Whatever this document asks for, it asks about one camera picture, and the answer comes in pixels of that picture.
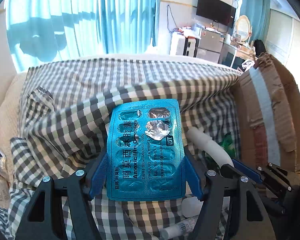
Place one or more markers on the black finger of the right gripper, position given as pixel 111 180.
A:
pixel 283 184

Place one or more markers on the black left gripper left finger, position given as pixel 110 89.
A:
pixel 44 215

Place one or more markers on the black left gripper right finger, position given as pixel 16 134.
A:
pixel 247 217

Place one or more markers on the blue amoxicillin blister pack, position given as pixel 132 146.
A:
pixel 145 152

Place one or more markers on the brown cardboard box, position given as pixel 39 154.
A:
pixel 268 109

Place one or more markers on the white small bottle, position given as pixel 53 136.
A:
pixel 191 207

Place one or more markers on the green foil packet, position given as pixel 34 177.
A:
pixel 228 145

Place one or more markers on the white plastic tube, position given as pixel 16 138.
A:
pixel 205 143

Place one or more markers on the checkered grey white cloth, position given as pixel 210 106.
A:
pixel 64 108

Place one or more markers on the white dressing table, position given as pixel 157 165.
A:
pixel 232 56

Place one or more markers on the black backpack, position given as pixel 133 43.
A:
pixel 259 47

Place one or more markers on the white sliding wardrobe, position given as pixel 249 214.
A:
pixel 283 42

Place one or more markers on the silver mini fridge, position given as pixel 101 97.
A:
pixel 210 45

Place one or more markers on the oval white vanity mirror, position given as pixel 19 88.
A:
pixel 243 28

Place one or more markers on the white suitcase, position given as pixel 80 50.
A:
pixel 183 46

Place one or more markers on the right teal curtain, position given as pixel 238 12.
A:
pixel 258 13

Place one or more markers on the large left teal curtain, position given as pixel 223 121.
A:
pixel 40 31

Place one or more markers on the middle teal curtain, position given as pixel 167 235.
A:
pixel 128 26

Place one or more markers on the black wall television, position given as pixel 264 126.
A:
pixel 217 11

